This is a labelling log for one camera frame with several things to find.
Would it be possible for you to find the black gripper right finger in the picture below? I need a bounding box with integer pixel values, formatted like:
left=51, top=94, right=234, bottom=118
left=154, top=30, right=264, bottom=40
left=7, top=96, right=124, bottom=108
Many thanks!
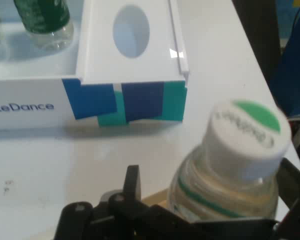
left=274, top=157, right=300, bottom=240

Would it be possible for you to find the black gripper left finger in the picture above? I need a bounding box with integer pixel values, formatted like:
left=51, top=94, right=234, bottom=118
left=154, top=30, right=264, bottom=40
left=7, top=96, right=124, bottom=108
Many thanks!
left=55, top=164, right=192, bottom=240

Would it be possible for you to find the green label water bottle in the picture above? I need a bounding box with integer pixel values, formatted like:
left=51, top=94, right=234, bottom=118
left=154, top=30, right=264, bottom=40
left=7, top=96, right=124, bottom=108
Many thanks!
left=166, top=99, right=292, bottom=223
left=13, top=0, right=75, bottom=52

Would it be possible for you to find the dark blue box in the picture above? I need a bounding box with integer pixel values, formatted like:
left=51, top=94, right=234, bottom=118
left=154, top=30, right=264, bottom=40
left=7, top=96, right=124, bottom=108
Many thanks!
left=268, top=13, right=300, bottom=117

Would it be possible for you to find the white box with blue print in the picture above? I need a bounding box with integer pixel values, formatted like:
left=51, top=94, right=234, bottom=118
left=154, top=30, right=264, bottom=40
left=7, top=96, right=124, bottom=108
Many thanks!
left=0, top=0, right=191, bottom=130

